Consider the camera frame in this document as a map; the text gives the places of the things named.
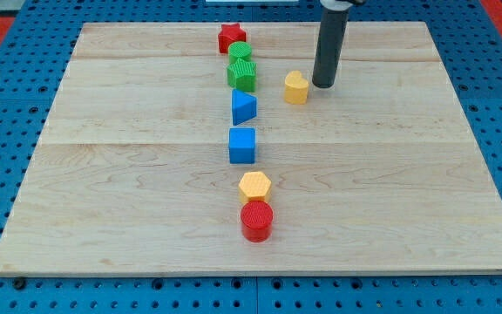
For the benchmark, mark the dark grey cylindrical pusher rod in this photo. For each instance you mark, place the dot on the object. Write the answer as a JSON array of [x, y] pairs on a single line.
[[329, 46]]

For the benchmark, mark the yellow heart block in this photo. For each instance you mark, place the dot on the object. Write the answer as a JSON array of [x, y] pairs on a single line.
[[296, 88]]

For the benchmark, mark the red star block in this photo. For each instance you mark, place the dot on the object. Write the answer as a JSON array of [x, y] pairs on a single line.
[[230, 33]]

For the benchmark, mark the green star block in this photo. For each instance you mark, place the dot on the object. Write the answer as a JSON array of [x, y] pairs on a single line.
[[241, 75]]

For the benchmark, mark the blue triangle block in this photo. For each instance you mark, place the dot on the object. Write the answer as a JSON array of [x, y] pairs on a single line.
[[243, 107]]

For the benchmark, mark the green cylinder block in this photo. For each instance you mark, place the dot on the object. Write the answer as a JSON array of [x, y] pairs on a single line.
[[239, 50]]

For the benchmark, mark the blue cube block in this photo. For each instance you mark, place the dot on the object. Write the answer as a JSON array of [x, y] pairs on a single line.
[[241, 145]]

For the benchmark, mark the yellow hexagon block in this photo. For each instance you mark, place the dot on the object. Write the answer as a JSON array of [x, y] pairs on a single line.
[[254, 186]]

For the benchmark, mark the light wooden board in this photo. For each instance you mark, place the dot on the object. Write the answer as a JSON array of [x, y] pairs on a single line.
[[380, 175]]

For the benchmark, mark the red cylinder block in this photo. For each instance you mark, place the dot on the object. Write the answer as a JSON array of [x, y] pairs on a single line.
[[256, 221]]

